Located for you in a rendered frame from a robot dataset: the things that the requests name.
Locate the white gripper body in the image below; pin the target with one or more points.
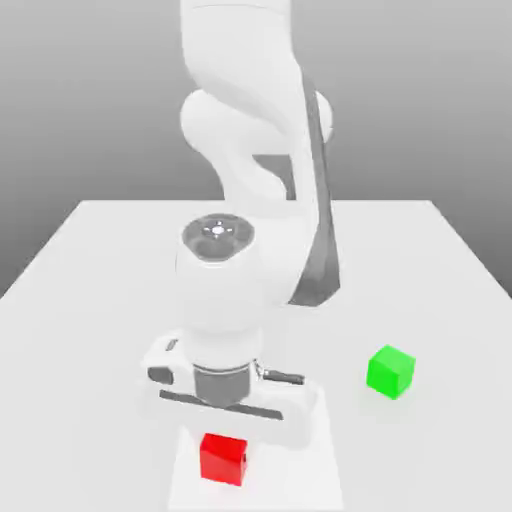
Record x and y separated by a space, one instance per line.
292 424

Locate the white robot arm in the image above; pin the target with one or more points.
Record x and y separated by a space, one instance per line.
224 288

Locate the small red cube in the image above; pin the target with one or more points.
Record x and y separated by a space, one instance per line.
222 460

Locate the small green cube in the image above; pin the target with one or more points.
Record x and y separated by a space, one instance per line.
390 372

